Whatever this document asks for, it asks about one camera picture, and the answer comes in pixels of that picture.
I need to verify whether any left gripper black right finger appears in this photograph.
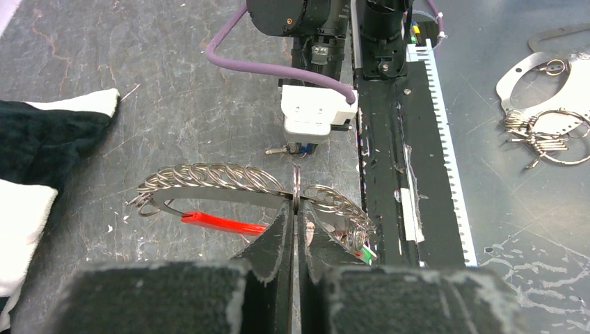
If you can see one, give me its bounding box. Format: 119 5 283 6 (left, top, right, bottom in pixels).
297 201 528 333

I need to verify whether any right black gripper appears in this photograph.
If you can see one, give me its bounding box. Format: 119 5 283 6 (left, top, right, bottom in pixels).
282 35 346 81

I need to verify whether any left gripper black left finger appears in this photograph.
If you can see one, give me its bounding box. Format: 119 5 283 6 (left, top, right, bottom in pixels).
46 201 294 333

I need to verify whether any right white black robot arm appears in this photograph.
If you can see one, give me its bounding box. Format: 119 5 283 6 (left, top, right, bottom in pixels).
246 1 412 81

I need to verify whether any spare large metal keyring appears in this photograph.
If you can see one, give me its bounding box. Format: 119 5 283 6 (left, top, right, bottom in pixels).
528 108 589 168

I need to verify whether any spare metal key holder plate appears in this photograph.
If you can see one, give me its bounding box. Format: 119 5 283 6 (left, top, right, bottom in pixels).
495 23 589 135

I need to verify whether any black white checkered pillow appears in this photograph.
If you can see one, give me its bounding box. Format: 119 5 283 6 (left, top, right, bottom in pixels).
1 88 120 333

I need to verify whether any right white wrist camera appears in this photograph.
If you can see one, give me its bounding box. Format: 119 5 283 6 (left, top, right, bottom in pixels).
280 85 358 144

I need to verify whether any white toothed cable duct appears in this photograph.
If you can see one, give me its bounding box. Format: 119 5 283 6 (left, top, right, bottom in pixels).
406 40 478 267

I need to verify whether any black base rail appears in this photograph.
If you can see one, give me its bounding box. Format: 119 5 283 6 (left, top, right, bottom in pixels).
358 61 465 268

